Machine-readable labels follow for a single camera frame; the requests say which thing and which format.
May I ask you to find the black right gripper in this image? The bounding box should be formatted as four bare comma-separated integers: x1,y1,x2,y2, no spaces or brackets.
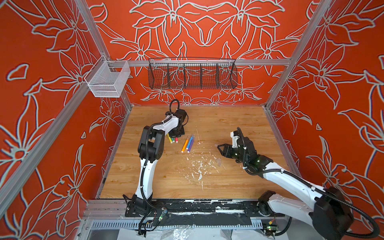
216,142,250,166

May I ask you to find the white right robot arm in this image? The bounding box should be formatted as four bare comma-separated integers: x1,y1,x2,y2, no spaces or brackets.
217,128,380,240

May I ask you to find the purple pen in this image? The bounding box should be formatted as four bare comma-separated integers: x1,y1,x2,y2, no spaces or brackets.
187,135,195,153

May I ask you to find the orange pen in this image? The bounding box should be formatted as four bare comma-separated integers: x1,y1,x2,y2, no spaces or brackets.
181,137,190,153

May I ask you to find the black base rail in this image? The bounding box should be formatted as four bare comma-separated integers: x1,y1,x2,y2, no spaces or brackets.
124,199,286,228

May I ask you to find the aluminium frame post right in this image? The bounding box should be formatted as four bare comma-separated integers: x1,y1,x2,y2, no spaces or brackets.
264,0,332,110

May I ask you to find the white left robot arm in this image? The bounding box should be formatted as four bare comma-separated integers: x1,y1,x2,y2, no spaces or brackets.
126,99,188,216

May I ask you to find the white mesh basket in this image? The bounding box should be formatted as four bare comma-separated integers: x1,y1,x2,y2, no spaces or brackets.
85,56,131,98

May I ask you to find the black wire basket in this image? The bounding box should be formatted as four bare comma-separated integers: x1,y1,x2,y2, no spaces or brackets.
148,57,238,90

